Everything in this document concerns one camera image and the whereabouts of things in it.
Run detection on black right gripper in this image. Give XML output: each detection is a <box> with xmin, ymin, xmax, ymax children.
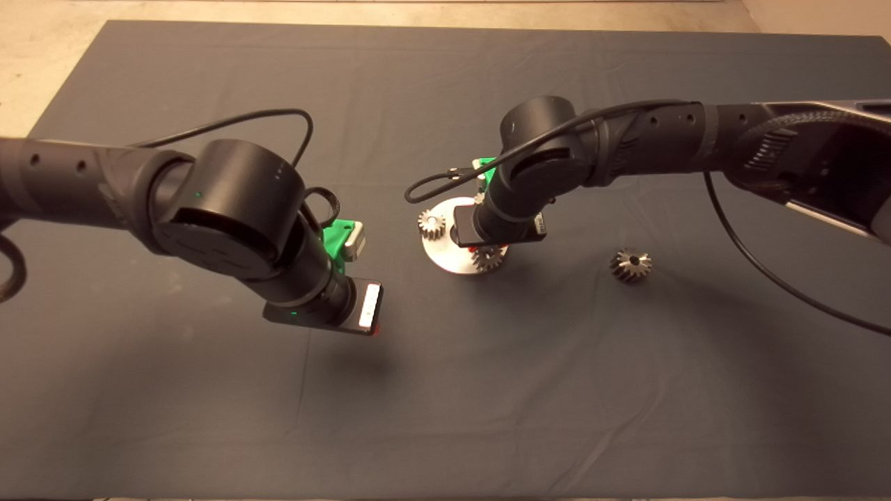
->
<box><xmin>452</xmin><ymin>207</ymin><xmax>548</xmax><ymax>254</ymax></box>

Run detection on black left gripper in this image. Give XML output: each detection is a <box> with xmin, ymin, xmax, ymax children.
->
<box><xmin>262</xmin><ymin>277</ymin><xmax>385</xmax><ymax>340</ymax></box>

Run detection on larger steel gear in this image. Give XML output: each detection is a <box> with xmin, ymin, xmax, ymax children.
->
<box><xmin>610</xmin><ymin>247</ymin><xmax>654</xmax><ymax>285</ymax></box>

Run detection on round metal plate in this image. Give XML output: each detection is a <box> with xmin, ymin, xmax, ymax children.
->
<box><xmin>421</xmin><ymin>197</ymin><xmax>510</xmax><ymax>276</ymax></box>

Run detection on dark grey table cloth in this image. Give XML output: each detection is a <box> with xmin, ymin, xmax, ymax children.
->
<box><xmin>0</xmin><ymin>19</ymin><xmax>891</xmax><ymax>499</ymax></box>

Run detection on black braided right arm sleeve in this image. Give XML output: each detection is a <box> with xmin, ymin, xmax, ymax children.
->
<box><xmin>738</xmin><ymin>110</ymin><xmax>891</xmax><ymax>175</ymax></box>

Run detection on black braided arm sleeve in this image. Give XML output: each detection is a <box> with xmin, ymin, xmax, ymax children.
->
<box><xmin>0</xmin><ymin>233</ymin><xmax>28</xmax><ymax>304</ymax></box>
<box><xmin>738</xmin><ymin>110</ymin><xmax>891</xmax><ymax>175</ymax></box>

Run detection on black braided left arm sleeve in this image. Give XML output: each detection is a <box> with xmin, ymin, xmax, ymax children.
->
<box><xmin>0</xmin><ymin>233</ymin><xmax>28</xmax><ymax>304</ymax></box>

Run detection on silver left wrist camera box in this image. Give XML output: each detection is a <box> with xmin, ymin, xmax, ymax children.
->
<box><xmin>341</xmin><ymin>221</ymin><xmax>367</xmax><ymax>263</ymax></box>

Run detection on green left camera mount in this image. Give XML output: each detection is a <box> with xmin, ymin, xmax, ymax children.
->
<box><xmin>322</xmin><ymin>219</ymin><xmax>359</xmax><ymax>263</ymax></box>

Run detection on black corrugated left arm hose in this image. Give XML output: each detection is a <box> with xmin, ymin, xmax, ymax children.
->
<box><xmin>303</xmin><ymin>186</ymin><xmax>342</xmax><ymax>232</ymax></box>

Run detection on thin black left camera cable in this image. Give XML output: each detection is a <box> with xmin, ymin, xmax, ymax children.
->
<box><xmin>131</xmin><ymin>108</ymin><xmax>315</xmax><ymax>169</ymax></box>

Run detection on thin black camera cable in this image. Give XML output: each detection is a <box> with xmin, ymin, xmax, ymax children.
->
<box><xmin>131</xmin><ymin>108</ymin><xmax>315</xmax><ymax>169</ymax></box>
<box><xmin>404</xmin><ymin>100</ymin><xmax>891</xmax><ymax>337</ymax></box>

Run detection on thin black right camera cable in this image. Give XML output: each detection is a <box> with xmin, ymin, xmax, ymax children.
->
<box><xmin>404</xmin><ymin>100</ymin><xmax>891</xmax><ymax>337</ymax></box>

